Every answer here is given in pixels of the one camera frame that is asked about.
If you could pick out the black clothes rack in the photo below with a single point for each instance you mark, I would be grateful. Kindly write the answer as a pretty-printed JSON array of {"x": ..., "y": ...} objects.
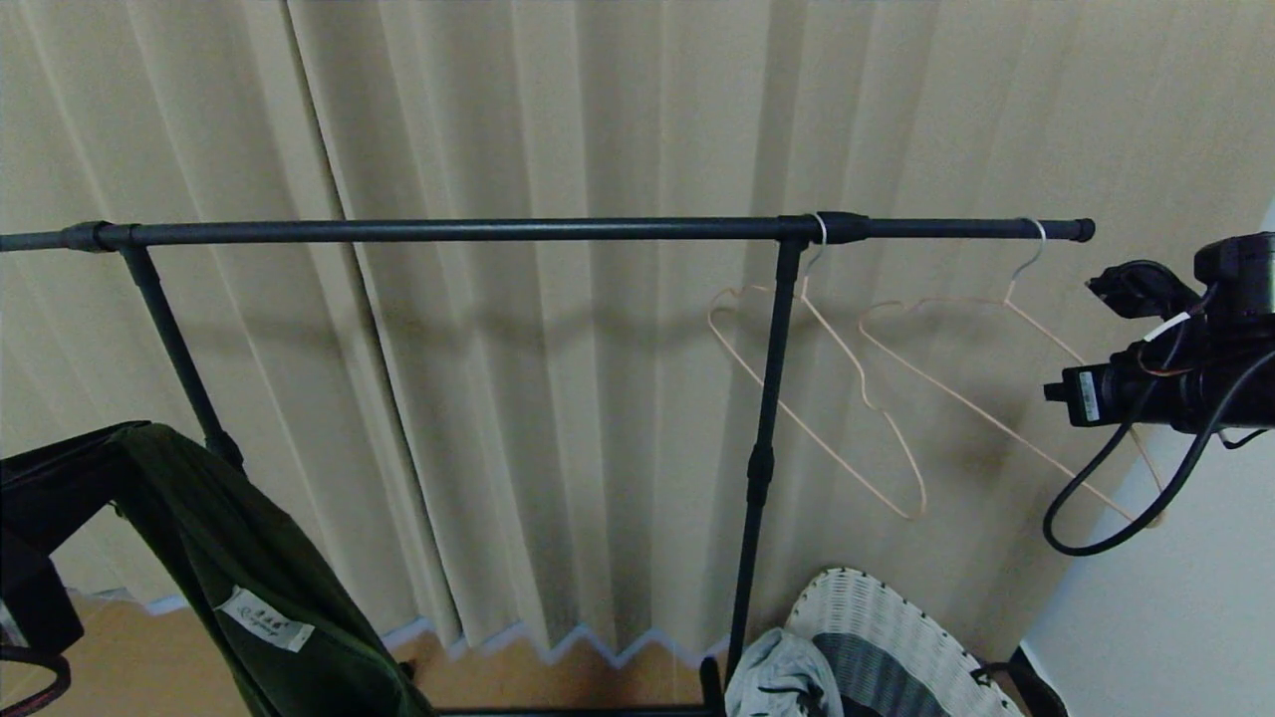
[{"x": 498, "y": 231}]

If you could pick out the green long-sleeved shirt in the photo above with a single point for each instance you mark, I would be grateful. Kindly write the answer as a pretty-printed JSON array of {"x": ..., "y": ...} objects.
[{"x": 249, "y": 568}]

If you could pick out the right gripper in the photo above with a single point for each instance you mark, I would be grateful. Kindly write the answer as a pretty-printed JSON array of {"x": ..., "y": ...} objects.
[{"x": 1136, "y": 393}]

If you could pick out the beige curtain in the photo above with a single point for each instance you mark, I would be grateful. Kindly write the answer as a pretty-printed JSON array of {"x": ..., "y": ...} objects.
[{"x": 558, "y": 418}]

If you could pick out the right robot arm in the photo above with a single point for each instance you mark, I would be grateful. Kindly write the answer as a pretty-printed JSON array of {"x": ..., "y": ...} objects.
[{"x": 1240, "y": 289}]

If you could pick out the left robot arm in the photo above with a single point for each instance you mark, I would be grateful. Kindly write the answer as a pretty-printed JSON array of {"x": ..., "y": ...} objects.
[{"x": 68, "y": 669}]

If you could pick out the white laundry basket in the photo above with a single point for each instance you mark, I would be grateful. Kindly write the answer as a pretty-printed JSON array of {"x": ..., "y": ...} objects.
[{"x": 896, "y": 627}]

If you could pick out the pale grey shorts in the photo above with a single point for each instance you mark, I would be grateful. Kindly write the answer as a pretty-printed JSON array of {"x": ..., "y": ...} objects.
[{"x": 782, "y": 677}]

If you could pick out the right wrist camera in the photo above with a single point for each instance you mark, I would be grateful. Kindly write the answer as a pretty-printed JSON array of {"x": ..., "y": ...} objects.
[{"x": 1141, "y": 289}]

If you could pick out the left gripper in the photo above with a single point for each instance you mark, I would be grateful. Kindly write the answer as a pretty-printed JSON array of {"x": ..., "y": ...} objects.
[{"x": 35, "y": 607}]

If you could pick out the pink clothes hanger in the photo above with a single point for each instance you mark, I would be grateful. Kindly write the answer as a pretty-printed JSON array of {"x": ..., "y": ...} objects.
[
  {"x": 1009, "y": 292},
  {"x": 922, "y": 493}
]

